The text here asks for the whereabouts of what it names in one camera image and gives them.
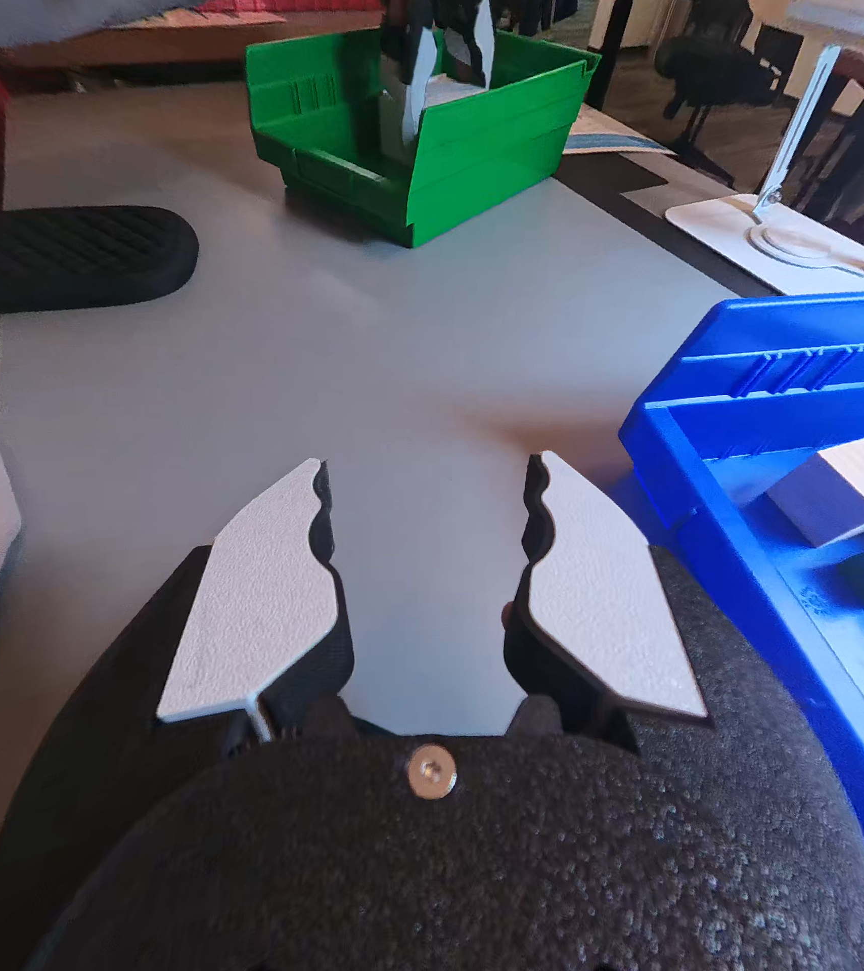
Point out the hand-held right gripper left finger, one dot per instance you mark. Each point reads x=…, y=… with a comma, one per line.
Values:
x=257, y=599

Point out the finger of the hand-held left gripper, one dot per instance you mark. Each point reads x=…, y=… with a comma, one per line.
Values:
x=483, y=45
x=420, y=91

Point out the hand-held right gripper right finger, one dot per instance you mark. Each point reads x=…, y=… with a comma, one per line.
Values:
x=606, y=607

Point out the white cardboard box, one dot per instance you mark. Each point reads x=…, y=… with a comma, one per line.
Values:
x=454, y=92

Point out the green plastic bin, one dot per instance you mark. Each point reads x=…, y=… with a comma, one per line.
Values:
x=492, y=167

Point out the blue plastic bin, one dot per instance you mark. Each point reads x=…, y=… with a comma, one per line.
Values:
x=750, y=561

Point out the red mesh item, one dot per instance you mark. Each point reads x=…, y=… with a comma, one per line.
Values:
x=242, y=11

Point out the paper sheet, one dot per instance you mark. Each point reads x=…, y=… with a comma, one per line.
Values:
x=614, y=140

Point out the wooden table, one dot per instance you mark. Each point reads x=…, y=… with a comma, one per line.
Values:
x=174, y=45

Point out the black office chair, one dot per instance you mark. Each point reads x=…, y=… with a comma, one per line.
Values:
x=712, y=68

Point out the white cube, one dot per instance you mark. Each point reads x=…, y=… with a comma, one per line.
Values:
x=849, y=485

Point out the white metal stand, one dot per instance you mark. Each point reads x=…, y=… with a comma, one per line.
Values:
x=765, y=227

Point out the white background table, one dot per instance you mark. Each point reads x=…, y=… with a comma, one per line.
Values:
x=856, y=23

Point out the black chair armrest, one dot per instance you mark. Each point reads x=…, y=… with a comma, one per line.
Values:
x=68, y=254

